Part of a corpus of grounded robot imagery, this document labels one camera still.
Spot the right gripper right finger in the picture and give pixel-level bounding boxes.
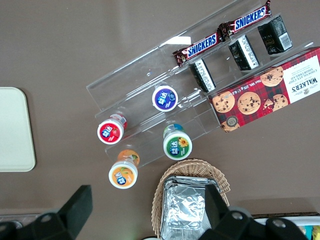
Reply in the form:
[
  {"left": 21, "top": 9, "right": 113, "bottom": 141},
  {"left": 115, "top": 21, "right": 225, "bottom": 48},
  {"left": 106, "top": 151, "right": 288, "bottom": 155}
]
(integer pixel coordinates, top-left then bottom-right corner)
[{"left": 204, "top": 184, "right": 230, "bottom": 230}]

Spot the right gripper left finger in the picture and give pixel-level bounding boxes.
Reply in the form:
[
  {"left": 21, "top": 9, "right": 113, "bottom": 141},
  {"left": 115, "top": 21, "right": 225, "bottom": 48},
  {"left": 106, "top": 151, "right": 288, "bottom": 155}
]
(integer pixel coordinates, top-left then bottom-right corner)
[{"left": 57, "top": 185, "right": 94, "bottom": 236}]

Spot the light tan wicker basket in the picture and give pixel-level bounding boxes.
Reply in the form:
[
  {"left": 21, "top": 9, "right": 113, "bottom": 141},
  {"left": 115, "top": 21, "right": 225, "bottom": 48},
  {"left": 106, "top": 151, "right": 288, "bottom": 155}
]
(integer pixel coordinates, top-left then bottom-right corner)
[{"left": 151, "top": 158, "right": 231, "bottom": 240}]

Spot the white rectangular snack tray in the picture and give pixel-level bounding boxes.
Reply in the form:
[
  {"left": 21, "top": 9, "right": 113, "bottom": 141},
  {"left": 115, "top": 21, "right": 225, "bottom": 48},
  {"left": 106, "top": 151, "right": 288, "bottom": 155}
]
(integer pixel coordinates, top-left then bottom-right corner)
[{"left": 251, "top": 211, "right": 320, "bottom": 240}]

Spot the beige plastic tray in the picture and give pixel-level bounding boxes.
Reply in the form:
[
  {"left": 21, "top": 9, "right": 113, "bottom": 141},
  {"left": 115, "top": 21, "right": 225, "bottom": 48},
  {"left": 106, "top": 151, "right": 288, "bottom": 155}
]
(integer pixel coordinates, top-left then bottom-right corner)
[{"left": 0, "top": 86, "right": 37, "bottom": 173}]

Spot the stack of foil trays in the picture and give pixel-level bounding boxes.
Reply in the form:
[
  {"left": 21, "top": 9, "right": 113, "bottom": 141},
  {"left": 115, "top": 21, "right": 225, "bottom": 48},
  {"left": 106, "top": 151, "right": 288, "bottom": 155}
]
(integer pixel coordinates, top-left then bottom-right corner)
[{"left": 159, "top": 175, "right": 222, "bottom": 240}]

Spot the orange lid gum jar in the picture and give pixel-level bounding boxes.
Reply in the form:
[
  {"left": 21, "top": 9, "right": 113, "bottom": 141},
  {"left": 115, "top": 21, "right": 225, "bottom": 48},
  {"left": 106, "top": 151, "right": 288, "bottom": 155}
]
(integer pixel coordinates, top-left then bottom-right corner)
[{"left": 108, "top": 149, "right": 141, "bottom": 190}]

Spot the green lid gum jar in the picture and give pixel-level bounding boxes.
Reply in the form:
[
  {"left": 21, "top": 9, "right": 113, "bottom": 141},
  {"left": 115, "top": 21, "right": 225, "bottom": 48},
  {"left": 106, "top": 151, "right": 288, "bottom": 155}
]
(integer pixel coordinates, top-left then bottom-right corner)
[{"left": 162, "top": 122, "right": 193, "bottom": 161}]

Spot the red lid gum jar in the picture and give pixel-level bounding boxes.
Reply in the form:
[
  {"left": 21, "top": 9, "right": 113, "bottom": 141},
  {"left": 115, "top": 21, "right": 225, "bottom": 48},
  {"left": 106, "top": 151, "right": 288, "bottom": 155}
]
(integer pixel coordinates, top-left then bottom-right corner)
[{"left": 96, "top": 112, "right": 129, "bottom": 145}]

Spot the blue lid gum jar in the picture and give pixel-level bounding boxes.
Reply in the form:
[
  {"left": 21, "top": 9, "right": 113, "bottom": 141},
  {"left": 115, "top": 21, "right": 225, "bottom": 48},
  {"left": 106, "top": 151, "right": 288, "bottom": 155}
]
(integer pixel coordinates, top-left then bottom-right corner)
[{"left": 151, "top": 84, "right": 179, "bottom": 112}]

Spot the red Walkers cookie box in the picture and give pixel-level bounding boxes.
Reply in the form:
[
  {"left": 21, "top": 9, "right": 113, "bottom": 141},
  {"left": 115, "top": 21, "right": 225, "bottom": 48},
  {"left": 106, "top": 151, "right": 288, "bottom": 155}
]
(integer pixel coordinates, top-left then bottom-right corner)
[{"left": 207, "top": 46, "right": 320, "bottom": 134}]

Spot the small black box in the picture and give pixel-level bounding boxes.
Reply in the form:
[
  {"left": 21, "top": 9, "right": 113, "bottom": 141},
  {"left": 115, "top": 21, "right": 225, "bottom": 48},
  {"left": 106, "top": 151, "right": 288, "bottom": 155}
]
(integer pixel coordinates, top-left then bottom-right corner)
[
  {"left": 189, "top": 57, "right": 217, "bottom": 94},
  {"left": 228, "top": 34, "right": 260, "bottom": 72},
  {"left": 257, "top": 15, "right": 294, "bottom": 56}
]

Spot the clear acrylic stepped stand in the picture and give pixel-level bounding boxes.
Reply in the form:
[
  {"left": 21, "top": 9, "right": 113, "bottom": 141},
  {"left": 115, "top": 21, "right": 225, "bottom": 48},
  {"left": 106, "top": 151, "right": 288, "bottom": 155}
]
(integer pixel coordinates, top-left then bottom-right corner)
[
  {"left": 86, "top": 37, "right": 221, "bottom": 174},
  {"left": 159, "top": 0, "right": 315, "bottom": 101}
]

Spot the Snickers bar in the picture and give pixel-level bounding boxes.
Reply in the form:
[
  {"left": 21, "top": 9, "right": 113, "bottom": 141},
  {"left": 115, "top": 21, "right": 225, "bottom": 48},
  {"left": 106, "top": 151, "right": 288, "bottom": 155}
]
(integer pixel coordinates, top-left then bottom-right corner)
[
  {"left": 172, "top": 32, "right": 224, "bottom": 67},
  {"left": 218, "top": 0, "right": 273, "bottom": 39}
]

